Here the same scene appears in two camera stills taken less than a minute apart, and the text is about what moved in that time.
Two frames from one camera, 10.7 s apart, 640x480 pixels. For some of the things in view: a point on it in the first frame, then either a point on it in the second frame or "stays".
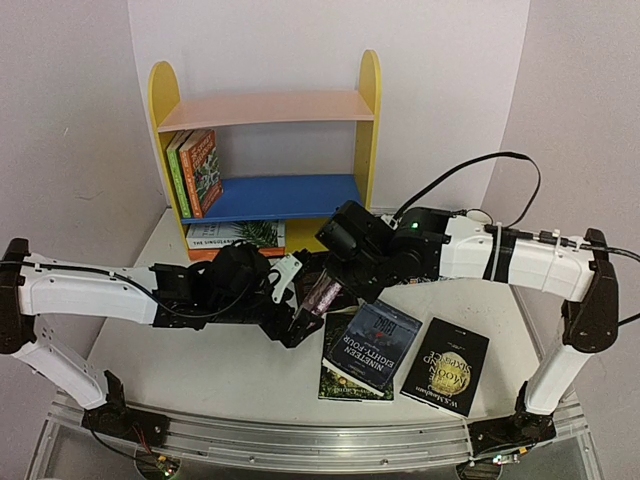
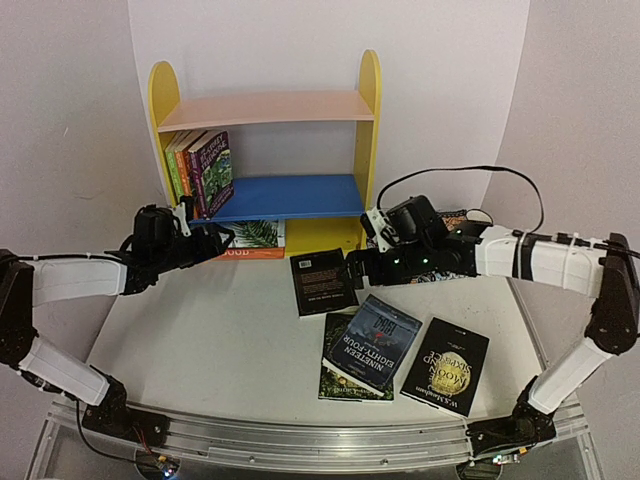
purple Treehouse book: [323, 294] -> [210, 160]
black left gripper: [279, 331] -> [209, 249]
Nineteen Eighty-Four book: [373, 345] stays
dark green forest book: [333, 386] stays
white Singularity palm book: [262, 234] stays
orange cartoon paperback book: [199, 157] -> [183, 173]
